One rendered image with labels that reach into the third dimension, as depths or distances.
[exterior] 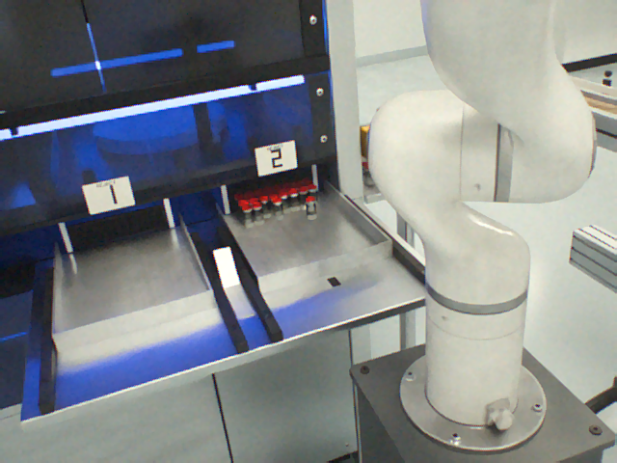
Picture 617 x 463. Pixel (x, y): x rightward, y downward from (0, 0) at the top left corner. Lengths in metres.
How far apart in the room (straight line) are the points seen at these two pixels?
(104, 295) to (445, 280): 0.67
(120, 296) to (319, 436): 0.80
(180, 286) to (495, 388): 0.59
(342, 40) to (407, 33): 5.41
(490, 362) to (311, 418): 0.97
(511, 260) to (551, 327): 1.76
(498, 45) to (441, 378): 0.45
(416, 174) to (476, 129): 0.07
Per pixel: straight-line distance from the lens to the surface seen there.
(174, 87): 1.15
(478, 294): 0.68
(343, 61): 1.23
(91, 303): 1.13
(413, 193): 0.63
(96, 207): 1.20
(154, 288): 1.12
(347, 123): 1.27
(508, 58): 0.47
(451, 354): 0.74
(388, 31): 6.52
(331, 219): 1.26
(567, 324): 2.47
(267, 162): 1.23
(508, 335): 0.73
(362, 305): 0.99
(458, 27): 0.45
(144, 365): 0.95
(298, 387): 1.57
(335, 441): 1.75
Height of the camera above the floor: 1.46
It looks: 27 degrees down
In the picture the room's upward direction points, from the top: 6 degrees counter-clockwise
